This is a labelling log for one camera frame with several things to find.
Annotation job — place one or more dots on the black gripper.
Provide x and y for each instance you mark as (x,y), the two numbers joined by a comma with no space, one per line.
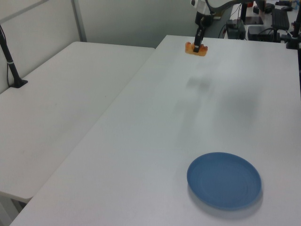
(200,18)

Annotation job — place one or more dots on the orange glazed bread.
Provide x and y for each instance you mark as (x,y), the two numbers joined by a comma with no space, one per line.
(203,50)

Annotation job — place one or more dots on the black electronics box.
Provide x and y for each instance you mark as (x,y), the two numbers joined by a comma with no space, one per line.
(235,29)

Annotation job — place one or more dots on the black thin upright pole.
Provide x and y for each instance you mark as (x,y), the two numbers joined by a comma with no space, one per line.
(244,10)

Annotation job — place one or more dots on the black tablet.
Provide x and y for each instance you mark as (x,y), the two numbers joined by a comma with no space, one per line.
(254,20)

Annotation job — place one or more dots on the black flat controller box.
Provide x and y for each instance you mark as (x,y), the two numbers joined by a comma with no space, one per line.
(261,33)

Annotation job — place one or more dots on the black keyboard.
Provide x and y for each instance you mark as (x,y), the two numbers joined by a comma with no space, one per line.
(280,18)

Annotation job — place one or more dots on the black clamp stand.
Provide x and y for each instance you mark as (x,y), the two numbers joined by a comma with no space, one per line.
(294,35)

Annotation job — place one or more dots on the blue round plate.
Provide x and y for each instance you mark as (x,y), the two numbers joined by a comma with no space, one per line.
(223,181)

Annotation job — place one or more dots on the white side table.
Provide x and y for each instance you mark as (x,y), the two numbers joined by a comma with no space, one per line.
(61,108)

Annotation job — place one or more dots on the black pole with base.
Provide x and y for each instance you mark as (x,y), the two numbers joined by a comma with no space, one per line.
(9,63)

